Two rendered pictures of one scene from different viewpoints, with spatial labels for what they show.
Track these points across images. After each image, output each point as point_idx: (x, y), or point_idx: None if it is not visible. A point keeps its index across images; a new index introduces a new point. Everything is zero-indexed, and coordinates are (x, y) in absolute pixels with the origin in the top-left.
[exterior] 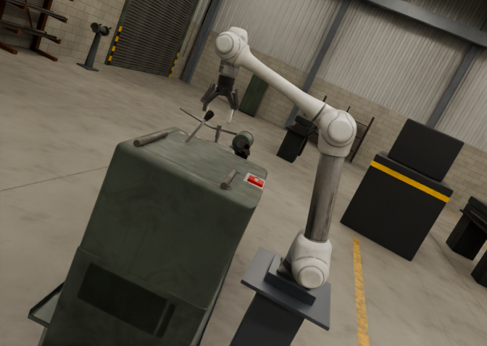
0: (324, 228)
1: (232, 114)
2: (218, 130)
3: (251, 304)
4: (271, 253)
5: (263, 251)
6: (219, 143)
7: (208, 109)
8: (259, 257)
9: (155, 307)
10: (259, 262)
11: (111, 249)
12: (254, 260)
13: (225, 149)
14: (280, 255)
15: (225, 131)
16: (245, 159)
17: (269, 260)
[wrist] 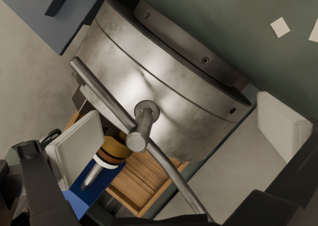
0: None
1: (66, 131)
2: (144, 122)
3: None
4: (47, 37)
5: (58, 40)
6: (143, 90)
7: (285, 111)
8: (73, 21)
9: None
10: (80, 4)
11: None
12: (85, 10)
13: (130, 53)
14: (39, 7)
15: (117, 100)
16: None
17: (59, 17)
